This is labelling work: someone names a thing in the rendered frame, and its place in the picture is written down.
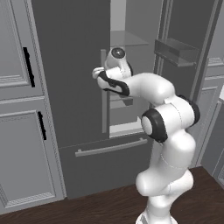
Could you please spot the grey cupboard run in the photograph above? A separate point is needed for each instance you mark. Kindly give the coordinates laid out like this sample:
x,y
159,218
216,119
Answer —
x,y
213,116

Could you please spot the grey fridge door bin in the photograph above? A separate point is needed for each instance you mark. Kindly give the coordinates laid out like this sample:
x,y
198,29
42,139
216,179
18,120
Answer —
x,y
178,52

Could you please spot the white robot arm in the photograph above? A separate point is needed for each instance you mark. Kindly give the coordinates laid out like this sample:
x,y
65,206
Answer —
x,y
172,151

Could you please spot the grey closed fridge door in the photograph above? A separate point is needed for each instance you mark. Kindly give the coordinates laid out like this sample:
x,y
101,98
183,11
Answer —
x,y
73,73

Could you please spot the grey open fridge door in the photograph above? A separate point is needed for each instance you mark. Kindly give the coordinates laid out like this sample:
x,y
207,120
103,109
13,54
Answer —
x,y
186,23

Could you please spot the small grey cupboard door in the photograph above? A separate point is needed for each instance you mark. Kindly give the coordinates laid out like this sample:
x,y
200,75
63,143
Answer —
x,y
14,43

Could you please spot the grey freezer drawer front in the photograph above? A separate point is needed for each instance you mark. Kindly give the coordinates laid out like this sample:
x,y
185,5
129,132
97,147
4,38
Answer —
x,y
102,172

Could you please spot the glass fridge shelf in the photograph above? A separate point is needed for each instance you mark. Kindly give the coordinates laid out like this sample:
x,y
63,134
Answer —
x,y
121,115

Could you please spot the large grey cupboard door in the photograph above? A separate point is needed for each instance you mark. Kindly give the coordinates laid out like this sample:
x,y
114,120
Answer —
x,y
23,163

